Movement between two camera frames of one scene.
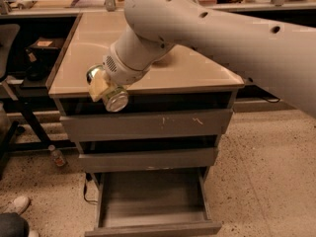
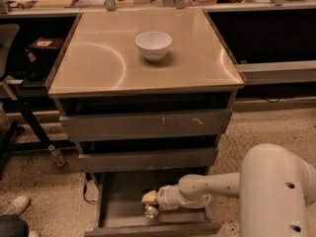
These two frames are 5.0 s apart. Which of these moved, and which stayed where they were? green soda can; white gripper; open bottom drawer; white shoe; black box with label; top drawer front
Moved: white gripper; green soda can
Stayed: white shoe; top drawer front; open bottom drawer; black box with label
